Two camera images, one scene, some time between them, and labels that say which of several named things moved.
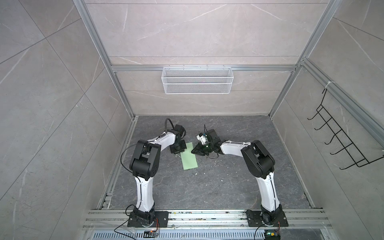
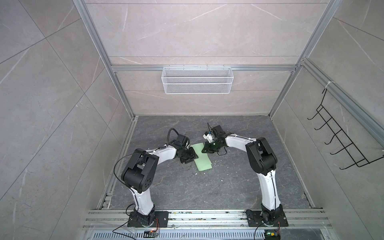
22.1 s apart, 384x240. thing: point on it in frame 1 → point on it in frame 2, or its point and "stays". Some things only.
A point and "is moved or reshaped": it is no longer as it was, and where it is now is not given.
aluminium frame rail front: [204, 219] stays
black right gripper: [199, 151] stays
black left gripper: [174, 151] → [193, 155]
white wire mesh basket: [197, 80] stays
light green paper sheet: [188, 159] is moved or reshaped
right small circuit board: [272, 234] stays
